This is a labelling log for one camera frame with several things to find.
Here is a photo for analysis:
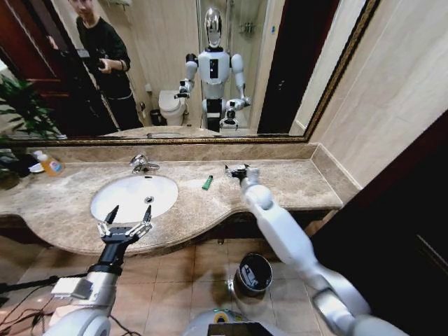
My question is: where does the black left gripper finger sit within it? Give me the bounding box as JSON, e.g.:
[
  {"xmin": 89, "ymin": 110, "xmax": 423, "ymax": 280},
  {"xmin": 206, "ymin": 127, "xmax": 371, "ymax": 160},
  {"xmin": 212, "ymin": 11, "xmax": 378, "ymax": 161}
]
[
  {"xmin": 97, "ymin": 205, "xmax": 120, "ymax": 239},
  {"xmin": 129, "ymin": 205, "xmax": 154, "ymax": 239}
]

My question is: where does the white oval sink basin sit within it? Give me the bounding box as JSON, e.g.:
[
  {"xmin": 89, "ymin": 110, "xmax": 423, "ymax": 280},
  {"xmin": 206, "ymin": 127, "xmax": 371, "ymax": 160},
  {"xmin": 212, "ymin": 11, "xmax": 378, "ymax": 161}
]
[{"xmin": 90, "ymin": 174, "xmax": 179, "ymax": 224}]

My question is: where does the dark round trash bin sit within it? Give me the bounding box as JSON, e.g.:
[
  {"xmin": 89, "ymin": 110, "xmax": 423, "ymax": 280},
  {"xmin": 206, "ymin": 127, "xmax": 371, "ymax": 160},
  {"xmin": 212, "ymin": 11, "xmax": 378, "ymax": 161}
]
[{"xmin": 228, "ymin": 252, "xmax": 274, "ymax": 299}]

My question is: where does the dark wooden vanity base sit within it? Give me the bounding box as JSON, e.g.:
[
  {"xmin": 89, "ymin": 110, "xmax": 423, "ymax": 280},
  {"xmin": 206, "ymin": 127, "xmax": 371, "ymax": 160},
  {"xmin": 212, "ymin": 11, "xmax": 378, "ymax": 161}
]
[{"xmin": 0, "ymin": 205, "xmax": 339, "ymax": 250}]

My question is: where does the chrome faucet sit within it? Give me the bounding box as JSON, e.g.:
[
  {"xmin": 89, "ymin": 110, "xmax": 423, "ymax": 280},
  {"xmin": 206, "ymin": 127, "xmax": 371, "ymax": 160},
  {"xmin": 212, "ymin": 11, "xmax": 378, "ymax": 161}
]
[{"xmin": 129, "ymin": 153, "xmax": 161, "ymax": 175}]

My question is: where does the orange liquid soap bottle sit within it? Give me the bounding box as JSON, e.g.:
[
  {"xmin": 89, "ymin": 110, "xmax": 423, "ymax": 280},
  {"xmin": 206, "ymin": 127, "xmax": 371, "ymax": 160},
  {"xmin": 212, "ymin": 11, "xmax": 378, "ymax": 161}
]
[{"xmin": 34, "ymin": 150, "xmax": 66, "ymax": 177}]

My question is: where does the white toilet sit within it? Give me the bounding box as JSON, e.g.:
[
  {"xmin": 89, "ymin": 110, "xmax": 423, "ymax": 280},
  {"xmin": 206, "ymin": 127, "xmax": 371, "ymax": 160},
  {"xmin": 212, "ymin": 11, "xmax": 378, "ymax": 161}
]
[{"xmin": 157, "ymin": 89, "xmax": 187, "ymax": 127}]

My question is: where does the mirrored white humanoid robot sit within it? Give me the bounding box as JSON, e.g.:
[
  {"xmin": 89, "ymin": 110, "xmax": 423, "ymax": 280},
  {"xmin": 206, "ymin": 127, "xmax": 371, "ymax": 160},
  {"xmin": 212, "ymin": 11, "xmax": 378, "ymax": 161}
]
[{"xmin": 173, "ymin": 6, "xmax": 253, "ymax": 134}]

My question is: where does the green potted plant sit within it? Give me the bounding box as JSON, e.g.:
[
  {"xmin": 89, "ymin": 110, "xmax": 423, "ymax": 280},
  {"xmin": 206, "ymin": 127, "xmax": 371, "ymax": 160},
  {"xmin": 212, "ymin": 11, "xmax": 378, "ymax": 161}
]
[{"xmin": 0, "ymin": 74, "xmax": 68, "ymax": 190}]

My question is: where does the person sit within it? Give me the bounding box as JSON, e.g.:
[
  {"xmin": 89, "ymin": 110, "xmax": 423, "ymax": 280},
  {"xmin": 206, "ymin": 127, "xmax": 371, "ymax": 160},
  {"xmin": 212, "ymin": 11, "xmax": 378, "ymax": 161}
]
[{"xmin": 46, "ymin": 0, "xmax": 145, "ymax": 131}]

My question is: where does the dark wooden door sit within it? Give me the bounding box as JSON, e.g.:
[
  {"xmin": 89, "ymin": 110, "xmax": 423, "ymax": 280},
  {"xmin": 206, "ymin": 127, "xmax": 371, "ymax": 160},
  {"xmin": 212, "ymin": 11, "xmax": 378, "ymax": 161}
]
[{"xmin": 310, "ymin": 107, "xmax": 448, "ymax": 336}]

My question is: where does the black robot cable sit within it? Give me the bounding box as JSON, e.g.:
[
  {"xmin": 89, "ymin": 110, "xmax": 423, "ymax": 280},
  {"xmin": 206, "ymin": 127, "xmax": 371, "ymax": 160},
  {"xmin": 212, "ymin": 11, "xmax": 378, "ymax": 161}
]
[{"xmin": 0, "ymin": 274, "xmax": 60, "ymax": 294}]

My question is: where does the gold framed wall mirror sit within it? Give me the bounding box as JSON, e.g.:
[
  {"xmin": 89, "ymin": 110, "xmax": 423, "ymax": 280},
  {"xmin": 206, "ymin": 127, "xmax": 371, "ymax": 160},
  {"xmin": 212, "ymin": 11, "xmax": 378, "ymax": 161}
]
[{"xmin": 0, "ymin": 0, "xmax": 382, "ymax": 148}]

